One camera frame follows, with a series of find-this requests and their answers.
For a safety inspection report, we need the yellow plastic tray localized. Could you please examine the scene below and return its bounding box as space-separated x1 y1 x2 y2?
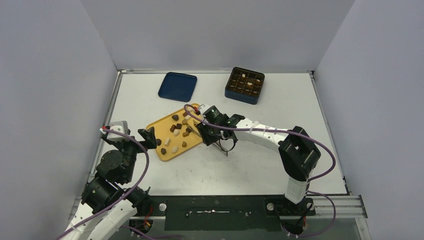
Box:
147 108 202 162

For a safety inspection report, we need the dark blue chocolate box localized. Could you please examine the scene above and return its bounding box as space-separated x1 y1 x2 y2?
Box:
224 67 265 105

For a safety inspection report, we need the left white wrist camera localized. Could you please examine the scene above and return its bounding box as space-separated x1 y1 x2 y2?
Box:
106 120 130 142

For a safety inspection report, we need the dark blue box lid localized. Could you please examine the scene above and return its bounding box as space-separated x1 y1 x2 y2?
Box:
158 72 198 103

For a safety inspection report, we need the brown bar chocolate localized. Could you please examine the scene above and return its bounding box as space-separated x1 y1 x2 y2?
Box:
170 124 177 133

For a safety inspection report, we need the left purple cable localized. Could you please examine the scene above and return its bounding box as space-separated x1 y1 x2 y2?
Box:
56 128 150 240

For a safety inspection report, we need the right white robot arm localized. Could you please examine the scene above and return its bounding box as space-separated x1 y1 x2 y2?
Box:
196 104 321 214

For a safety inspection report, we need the white bar chocolate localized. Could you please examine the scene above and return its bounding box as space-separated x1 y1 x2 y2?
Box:
164 138 171 146

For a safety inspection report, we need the dark round chocolate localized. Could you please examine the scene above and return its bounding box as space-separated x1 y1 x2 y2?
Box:
171 114 179 121

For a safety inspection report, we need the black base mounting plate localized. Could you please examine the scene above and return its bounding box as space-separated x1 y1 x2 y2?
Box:
129 195 316 232

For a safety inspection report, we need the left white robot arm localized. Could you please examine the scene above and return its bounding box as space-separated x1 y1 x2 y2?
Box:
58 125 158 240

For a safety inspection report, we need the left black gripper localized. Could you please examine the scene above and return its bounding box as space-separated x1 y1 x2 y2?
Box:
104 125 157 182

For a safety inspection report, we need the white teardrop chocolate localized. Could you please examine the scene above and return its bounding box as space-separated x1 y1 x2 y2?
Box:
173 129 180 137

